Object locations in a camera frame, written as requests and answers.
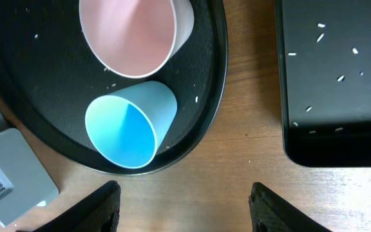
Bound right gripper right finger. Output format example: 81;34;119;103
249;182;329;232

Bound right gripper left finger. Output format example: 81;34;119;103
33;180;121;232

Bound blue cup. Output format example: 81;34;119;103
84;81;177;169

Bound pink cup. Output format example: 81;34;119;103
79;0;195;79

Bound grey dishwasher rack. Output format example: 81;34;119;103
0;113;59;227

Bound round black tray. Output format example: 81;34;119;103
0;0;228;175

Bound black rectangular tray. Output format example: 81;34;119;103
275;0;371;168

